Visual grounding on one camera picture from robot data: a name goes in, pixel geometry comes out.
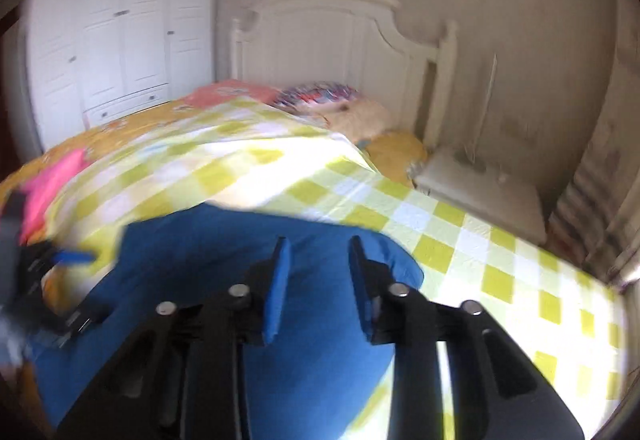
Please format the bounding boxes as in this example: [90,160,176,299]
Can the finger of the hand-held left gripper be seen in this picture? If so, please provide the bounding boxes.
[20,240,97,271]
[27,295,112,338]

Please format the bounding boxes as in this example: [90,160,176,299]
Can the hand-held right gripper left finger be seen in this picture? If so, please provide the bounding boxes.
[52,236,293,440]

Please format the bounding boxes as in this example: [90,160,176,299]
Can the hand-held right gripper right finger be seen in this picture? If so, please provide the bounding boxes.
[347,236,586,440]

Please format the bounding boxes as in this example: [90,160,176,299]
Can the blue padded jacket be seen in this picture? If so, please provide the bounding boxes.
[25,205,426,440]

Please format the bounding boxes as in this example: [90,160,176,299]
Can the pink cloth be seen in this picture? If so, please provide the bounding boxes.
[20,147,91,241]

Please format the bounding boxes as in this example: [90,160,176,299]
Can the yellow white checkered blanket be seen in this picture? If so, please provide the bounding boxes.
[30,95,626,440]

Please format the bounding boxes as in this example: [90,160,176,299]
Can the orange yellow printed bed sheet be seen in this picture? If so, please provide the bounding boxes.
[0,97,431,311]

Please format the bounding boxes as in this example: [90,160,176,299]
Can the white nightstand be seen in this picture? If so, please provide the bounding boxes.
[415,152,548,246]

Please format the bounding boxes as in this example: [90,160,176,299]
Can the beige plush pillow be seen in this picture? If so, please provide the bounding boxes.
[320,99,396,143]

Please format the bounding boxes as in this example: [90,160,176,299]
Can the colourful patterned pillow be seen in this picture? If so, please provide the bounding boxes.
[272,81,363,113]

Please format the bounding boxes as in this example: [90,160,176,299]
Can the pink printed pillow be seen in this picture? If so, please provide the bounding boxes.
[182,79,281,108]

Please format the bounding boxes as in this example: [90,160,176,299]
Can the white wardrobe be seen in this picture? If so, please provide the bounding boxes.
[20,0,226,156]

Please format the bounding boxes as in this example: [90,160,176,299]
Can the thin white rod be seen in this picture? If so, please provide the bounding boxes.
[462,54,498,166]

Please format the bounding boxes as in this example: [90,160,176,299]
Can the beige curtain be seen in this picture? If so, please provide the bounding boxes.
[547,0,640,291]

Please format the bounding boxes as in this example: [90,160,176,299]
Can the white wooden headboard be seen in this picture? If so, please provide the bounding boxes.
[230,0,458,146]

